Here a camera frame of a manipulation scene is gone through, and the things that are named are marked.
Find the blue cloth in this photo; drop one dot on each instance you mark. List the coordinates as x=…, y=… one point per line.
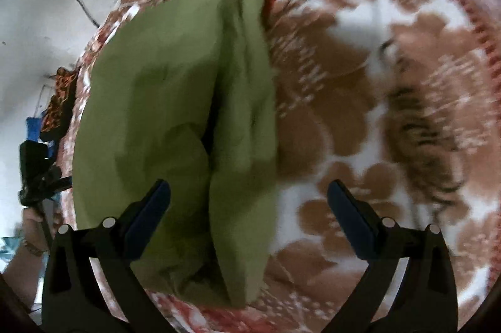
x=33, y=127

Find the green garment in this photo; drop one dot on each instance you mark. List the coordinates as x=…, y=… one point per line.
x=156, y=82

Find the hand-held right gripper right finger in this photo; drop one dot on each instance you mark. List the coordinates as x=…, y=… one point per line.
x=348, y=219

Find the floral printed blanket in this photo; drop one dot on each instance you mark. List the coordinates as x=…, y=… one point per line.
x=332, y=82

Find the black orange patterned cloth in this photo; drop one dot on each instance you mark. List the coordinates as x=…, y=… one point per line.
x=58, y=102

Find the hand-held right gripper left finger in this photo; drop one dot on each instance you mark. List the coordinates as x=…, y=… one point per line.
x=148, y=215

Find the person's left hand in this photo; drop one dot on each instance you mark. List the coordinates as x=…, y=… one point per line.
x=33, y=227

